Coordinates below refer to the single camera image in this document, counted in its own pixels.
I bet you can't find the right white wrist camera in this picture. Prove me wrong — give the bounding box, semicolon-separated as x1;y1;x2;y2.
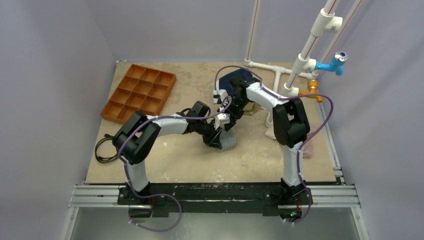
212;89;228;104

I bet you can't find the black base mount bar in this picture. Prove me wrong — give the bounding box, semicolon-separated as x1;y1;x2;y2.
117;181;313;221

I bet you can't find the purple cable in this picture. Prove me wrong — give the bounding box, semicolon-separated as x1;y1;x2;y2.
117;96;233;232
213;65;335;226

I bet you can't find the blue plastic faucet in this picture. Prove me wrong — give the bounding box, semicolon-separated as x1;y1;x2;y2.
314;51;349;76

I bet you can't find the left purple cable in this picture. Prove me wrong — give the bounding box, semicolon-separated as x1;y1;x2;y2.
117;96;233;232

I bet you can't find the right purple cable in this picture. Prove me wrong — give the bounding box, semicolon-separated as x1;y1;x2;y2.
213;65;335;226

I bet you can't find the orange compartment tray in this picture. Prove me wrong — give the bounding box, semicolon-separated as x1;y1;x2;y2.
100;64;177;125

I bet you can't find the pink underwear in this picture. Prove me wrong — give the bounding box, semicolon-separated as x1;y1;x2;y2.
303;131;314;159

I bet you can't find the olive green underwear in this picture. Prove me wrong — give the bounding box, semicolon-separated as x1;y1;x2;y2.
243;102;261;116

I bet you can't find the aluminium rail frame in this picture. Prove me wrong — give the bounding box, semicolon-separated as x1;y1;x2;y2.
67;158;362;210

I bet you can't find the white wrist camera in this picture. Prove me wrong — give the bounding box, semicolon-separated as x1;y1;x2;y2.
212;89;228;104
213;113;231;130

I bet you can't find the orange plastic faucet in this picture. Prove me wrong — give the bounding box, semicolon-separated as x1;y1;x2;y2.
298;80;323;103

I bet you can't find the black coiled cable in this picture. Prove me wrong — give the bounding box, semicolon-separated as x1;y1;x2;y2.
94;133;119;164

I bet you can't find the grey striped underwear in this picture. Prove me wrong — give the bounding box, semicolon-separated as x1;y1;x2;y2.
218;129;237;152

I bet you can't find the navy blue underwear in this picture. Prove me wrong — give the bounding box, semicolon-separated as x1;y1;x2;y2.
218;69;254;97

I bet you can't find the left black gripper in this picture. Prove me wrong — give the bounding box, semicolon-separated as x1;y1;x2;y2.
194;119;222;149

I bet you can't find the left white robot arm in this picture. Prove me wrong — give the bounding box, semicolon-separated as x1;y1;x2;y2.
112;101;222;205

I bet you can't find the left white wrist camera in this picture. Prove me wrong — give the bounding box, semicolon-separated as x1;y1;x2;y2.
213;113;231;130

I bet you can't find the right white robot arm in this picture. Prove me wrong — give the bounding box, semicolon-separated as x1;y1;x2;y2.
224;75;310;204

